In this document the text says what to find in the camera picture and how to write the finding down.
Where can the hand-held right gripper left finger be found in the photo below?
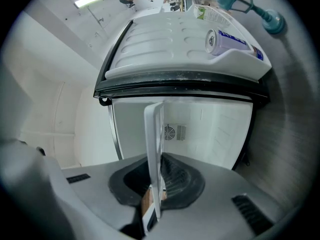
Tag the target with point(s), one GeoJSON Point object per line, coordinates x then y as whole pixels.
{"type": "Point", "coordinates": [100, 184]}

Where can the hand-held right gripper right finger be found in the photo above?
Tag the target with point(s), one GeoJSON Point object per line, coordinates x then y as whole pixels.
{"type": "Point", "coordinates": [215, 204]}

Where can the white fridge with black door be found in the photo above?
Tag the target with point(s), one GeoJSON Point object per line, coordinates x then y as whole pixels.
{"type": "Point", "coordinates": [212, 134]}

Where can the white and blue drink can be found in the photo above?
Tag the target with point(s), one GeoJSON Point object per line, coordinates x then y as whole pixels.
{"type": "Point", "coordinates": [232, 44]}

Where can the long ceiling light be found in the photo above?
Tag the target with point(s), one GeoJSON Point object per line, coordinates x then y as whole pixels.
{"type": "Point", "coordinates": [88, 0]}

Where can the white and green drink carton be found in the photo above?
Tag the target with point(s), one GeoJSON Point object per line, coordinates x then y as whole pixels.
{"type": "Point", "coordinates": [212, 15]}

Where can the teal lantern lamp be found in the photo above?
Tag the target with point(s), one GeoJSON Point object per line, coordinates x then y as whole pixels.
{"type": "Point", "coordinates": [271, 20]}

